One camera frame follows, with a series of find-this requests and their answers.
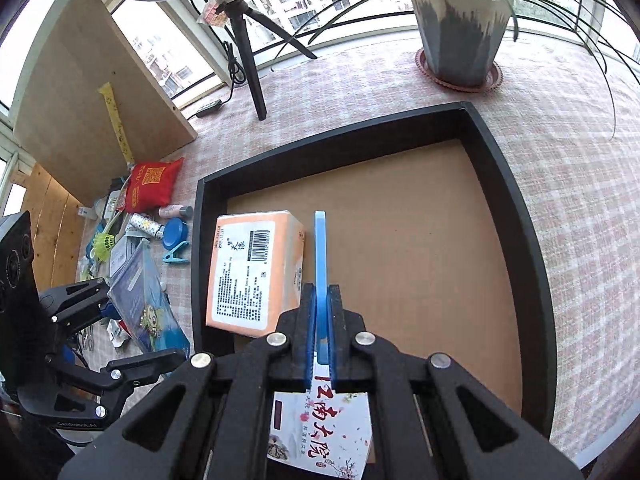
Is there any small pink packet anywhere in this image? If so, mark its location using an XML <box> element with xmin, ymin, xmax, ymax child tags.
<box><xmin>197</xmin><ymin>0</ymin><xmax>232</xmax><ymax>27</ymax></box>

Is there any pink checked tablecloth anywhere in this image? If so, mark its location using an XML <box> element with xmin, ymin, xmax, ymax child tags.
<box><xmin>75</xmin><ymin>30</ymin><xmax>640</xmax><ymax>471</ymax></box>

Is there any brown cardboard sheet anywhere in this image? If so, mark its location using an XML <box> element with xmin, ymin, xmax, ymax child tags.
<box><xmin>227</xmin><ymin>139</ymin><xmax>524</xmax><ymax>407</ymax></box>

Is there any blue round lid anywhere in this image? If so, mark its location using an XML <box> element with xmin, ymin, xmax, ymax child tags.
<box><xmin>163</xmin><ymin>217</ymin><xmax>190</xmax><ymax>249</ymax></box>

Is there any pink pot saucer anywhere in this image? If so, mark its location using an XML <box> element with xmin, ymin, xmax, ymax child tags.
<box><xmin>414</xmin><ymin>47</ymin><xmax>503</xmax><ymax>94</ymax></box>

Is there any light blue clip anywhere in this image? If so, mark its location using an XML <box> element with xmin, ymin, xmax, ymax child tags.
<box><xmin>162</xmin><ymin>240</ymin><xmax>192</xmax><ymax>265</ymax></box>

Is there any red fabric pouch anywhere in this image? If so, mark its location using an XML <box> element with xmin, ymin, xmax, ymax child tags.
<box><xmin>122</xmin><ymin>157</ymin><xmax>185</xmax><ymax>215</ymax></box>

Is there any light blue card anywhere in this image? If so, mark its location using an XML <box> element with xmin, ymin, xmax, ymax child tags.
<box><xmin>313</xmin><ymin>210</ymin><xmax>329</xmax><ymax>367</ymax></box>

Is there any black rectangular tray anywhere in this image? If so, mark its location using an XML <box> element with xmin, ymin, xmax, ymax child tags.
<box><xmin>191</xmin><ymin>101</ymin><xmax>558</xmax><ymax>443</ymax></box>

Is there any green shuttlecock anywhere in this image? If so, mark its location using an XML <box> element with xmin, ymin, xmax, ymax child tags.
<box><xmin>92</xmin><ymin>231</ymin><xmax>117</xmax><ymax>263</ymax></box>

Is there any black cable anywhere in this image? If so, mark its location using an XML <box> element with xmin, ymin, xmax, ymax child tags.
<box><xmin>187</xmin><ymin>40</ymin><xmax>247</xmax><ymax>121</ymax></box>

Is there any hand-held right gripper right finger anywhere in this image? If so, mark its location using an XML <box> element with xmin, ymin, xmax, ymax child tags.
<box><xmin>327</xmin><ymin>284</ymin><xmax>586</xmax><ymax>480</ymax></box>

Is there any white floral tube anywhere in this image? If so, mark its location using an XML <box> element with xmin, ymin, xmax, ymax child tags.
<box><xmin>127</xmin><ymin>212</ymin><xmax>165</xmax><ymax>240</ymax></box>

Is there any black tripod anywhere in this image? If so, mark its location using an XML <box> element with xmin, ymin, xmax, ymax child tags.
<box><xmin>216</xmin><ymin>0</ymin><xmax>319</xmax><ymax>122</ymax></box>

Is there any light wooden board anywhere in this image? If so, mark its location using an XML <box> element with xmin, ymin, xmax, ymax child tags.
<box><xmin>12</xmin><ymin>0</ymin><xmax>199</xmax><ymax>207</ymax></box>

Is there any grey white plant pot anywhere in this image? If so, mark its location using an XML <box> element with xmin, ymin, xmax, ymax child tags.
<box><xmin>408</xmin><ymin>0</ymin><xmax>515</xmax><ymax>88</ymax></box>

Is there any white printed box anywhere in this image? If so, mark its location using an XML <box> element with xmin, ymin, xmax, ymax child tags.
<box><xmin>267</xmin><ymin>360</ymin><xmax>374</xmax><ymax>469</ymax></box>

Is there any orange tissue pack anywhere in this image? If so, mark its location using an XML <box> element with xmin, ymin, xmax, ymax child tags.
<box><xmin>205</xmin><ymin>209</ymin><xmax>307</xmax><ymax>339</ymax></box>

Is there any clear plastic card case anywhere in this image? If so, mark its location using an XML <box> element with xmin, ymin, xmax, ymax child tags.
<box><xmin>108</xmin><ymin>236</ymin><xmax>142</xmax><ymax>282</ymax></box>

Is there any blue cartoon zip pouch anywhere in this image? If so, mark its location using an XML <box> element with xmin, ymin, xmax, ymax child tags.
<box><xmin>107</xmin><ymin>239</ymin><xmax>192</xmax><ymax>359</ymax></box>

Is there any small pink bottle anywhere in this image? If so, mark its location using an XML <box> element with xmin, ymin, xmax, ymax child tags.
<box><xmin>157</xmin><ymin>203</ymin><xmax>195</xmax><ymax>220</ymax></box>

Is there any white window frame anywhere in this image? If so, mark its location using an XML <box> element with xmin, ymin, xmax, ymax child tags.
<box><xmin>0</xmin><ymin>0</ymin><xmax>640</xmax><ymax>128</ymax></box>

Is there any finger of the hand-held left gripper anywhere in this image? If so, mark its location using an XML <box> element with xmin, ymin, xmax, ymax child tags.
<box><xmin>38</xmin><ymin>277</ymin><xmax>122</xmax><ymax>342</ymax></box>
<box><xmin>92</xmin><ymin>348</ymin><xmax>187</xmax><ymax>419</ymax></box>

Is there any yellow plastic ruler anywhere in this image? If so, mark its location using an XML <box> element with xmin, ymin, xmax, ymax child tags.
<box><xmin>97</xmin><ymin>82</ymin><xmax>136</xmax><ymax>169</ymax></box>

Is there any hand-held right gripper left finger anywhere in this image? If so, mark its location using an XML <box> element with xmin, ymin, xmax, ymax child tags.
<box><xmin>57</xmin><ymin>282</ymin><xmax>321</xmax><ymax>480</ymax></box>

